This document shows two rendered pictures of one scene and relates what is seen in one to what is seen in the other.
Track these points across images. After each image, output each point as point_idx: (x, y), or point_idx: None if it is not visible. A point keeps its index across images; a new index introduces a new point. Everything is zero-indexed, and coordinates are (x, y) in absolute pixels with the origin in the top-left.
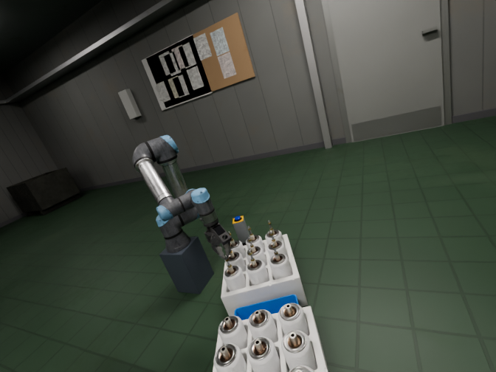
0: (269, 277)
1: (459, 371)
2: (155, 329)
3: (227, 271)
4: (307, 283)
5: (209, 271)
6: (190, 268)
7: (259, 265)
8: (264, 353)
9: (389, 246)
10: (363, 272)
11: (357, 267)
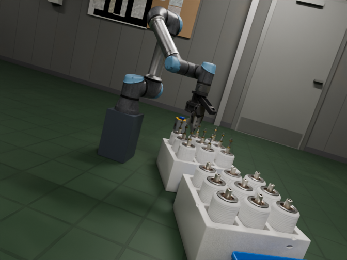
0: (215, 164)
1: (345, 258)
2: (79, 169)
3: (184, 143)
4: None
5: (133, 151)
6: (131, 134)
7: (213, 150)
8: (250, 189)
9: (281, 191)
10: None
11: None
